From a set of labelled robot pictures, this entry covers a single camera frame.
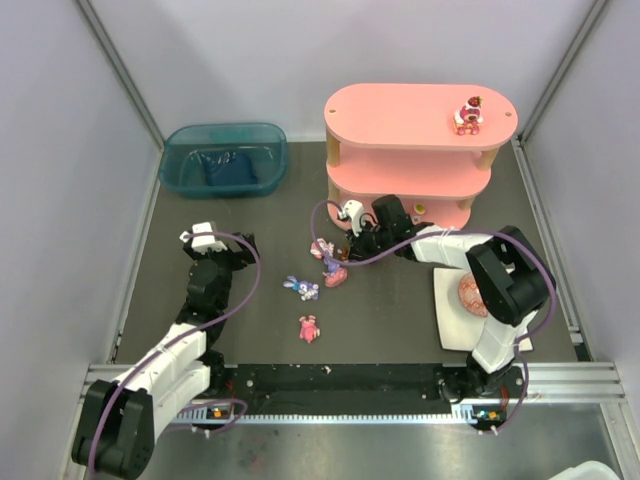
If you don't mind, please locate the purple bunny toy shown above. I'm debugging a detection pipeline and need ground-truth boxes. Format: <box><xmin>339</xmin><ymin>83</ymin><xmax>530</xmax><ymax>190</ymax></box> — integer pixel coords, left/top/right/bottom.
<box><xmin>283</xmin><ymin>276</ymin><xmax>319</xmax><ymax>301</ymax></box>

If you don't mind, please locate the strawberry bear cake toy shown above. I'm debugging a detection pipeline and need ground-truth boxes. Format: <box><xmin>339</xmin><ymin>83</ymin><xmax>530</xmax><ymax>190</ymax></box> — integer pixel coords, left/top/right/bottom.
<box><xmin>453</xmin><ymin>96</ymin><xmax>484</xmax><ymax>135</ymax></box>

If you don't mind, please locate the small brown toy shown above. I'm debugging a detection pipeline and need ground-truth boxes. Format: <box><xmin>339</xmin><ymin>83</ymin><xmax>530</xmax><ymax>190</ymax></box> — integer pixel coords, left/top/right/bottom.
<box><xmin>336</xmin><ymin>247</ymin><xmax>349</xmax><ymax>262</ymax></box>

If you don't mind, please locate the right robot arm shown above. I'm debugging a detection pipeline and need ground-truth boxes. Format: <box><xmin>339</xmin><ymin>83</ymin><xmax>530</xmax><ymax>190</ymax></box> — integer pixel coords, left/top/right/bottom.
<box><xmin>337</xmin><ymin>195</ymin><xmax>557</xmax><ymax>400</ymax></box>

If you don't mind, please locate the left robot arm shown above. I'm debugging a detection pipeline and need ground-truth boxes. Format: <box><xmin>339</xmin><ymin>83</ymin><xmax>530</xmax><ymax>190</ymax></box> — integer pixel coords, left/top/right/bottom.
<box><xmin>71</xmin><ymin>222</ymin><xmax>260</xmax><ymax>479</ymax></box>

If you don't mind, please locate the pink three-tier shelf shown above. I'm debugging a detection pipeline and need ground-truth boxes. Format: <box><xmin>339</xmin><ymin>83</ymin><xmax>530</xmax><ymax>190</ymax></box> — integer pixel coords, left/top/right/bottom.
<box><xmin>324</xmin><ymin>83</ymin><xmax>519</xmax><ymax>229</ymax></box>

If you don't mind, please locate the purple figure on pink base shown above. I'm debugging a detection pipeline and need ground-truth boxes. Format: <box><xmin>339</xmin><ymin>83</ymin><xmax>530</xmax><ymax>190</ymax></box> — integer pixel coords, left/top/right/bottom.
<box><xmin>323</xmin><ymin>254</ymin><xmax>348</xmax><ymax>288</ymax></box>

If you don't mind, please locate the pink haired girl toy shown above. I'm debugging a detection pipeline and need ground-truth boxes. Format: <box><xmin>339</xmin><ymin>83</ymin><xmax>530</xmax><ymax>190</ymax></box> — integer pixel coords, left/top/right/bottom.
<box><xmin>310</xmin><ymin>238</ymin><xmax>334</xmax><ymax>259</ymax></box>

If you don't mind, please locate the teal plastic bin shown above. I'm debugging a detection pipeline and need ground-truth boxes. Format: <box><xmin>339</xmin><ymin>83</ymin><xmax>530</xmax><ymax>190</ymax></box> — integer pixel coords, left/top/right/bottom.
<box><xmin>158</xmin><ymin>122</ymin><xmax>289</xmax><ymax>199</ymax></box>

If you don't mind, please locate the pink pig toy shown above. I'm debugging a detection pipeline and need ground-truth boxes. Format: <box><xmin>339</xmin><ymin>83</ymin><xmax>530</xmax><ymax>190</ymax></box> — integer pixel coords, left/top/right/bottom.
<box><xmin>299</xmin><ymin>315</ymin><xmax>321</xmax><ymax>344</ymax></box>

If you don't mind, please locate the red patterned bowl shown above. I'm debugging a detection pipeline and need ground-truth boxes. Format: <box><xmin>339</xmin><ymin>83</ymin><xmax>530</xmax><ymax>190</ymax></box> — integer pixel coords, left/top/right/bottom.
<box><xmin>457</xmin><ymin>272</ymin><xmax>488</xmax><ymax>318</ymax></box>

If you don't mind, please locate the white square plate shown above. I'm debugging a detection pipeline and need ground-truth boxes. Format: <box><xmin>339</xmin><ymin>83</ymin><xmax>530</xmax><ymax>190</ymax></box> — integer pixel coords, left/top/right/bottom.
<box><xmin>432</xmin><ymin>267</ymin><xmax>534</xmax><ymax>352</ymax></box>

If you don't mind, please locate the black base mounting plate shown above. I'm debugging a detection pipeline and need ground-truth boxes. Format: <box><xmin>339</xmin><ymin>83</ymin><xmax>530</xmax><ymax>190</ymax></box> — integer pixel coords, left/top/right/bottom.
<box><xmin>196</xmin><ymin>363</ymin><xmax>524</xmax><ymax>416</ymax></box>

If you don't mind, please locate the white container corner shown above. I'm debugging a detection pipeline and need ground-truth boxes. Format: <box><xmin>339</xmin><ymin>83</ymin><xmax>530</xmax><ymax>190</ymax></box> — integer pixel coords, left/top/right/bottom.
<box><xmin>550</xmin><ymin>460</ymin><xmax>620</xmax><ymax>480</ymax></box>

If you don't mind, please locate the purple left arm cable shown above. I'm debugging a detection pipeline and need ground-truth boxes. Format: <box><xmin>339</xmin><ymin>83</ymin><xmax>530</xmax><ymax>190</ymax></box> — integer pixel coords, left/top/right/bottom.
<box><xmin>87</xmin><ymin>231</ymin><xmax>262</xmax><ymax>476</ymax></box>

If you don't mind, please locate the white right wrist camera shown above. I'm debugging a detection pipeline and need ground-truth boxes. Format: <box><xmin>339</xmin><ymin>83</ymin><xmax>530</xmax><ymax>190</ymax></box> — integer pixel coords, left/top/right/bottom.
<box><xmin>337</xmin><ymin>200</ymin><xmax>365</xmax><ymax>237</ymax></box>

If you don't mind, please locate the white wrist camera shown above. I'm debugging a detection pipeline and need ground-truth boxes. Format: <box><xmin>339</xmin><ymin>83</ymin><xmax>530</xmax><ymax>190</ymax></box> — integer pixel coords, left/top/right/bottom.
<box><xmin>179</xmin><ymin>222</ymin><xmax>228</xmax><ymax>254</ymax></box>
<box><xmin>337</xmin><ymin>200</ymin><xmax>365</xmax><ymax>237</ymax></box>

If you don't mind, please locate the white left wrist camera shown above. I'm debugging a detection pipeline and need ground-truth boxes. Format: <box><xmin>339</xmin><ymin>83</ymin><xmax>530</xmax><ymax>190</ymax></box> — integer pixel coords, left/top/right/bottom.
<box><xmin>179</xmin><ymin>222</ymin><xmax>228</xmax><ymax>254</ymax></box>

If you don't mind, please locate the white slotted cable duct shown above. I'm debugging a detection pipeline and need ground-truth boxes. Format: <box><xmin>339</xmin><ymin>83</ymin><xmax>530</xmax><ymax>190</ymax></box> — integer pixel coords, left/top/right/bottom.
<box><xmin>166</xmin><ymin>404</ymin><xmax>506</xmax><ymax>428</ymax></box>

